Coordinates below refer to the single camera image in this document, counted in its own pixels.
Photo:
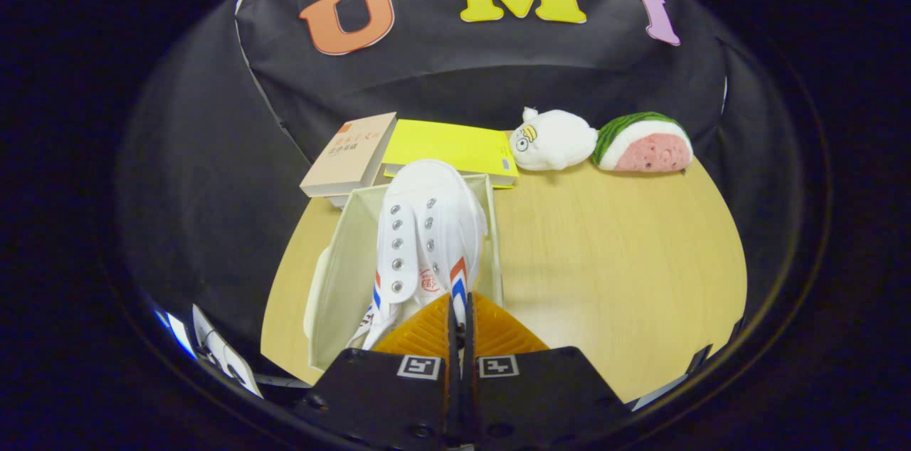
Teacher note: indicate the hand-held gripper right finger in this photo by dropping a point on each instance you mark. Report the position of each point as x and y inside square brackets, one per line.
[541, 394]

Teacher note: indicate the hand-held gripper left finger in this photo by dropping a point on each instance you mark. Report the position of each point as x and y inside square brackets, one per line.
[377, 394]

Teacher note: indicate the foldable fabric storage box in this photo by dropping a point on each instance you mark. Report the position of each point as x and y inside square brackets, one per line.
[349, 273]

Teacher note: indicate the beige book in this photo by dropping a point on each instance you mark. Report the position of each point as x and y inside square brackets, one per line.
[352, 152]

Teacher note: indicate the white plush toy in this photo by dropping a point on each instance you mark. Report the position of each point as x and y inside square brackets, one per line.
[559, 141]

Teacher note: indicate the yellow book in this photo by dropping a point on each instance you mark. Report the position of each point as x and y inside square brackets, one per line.
[455, 145]

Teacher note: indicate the watermelon slice plush toy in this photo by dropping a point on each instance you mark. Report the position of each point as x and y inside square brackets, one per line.
[644, 145]

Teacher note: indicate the black backdrop cloth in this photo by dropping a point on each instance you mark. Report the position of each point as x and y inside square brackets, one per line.
[462, 74]

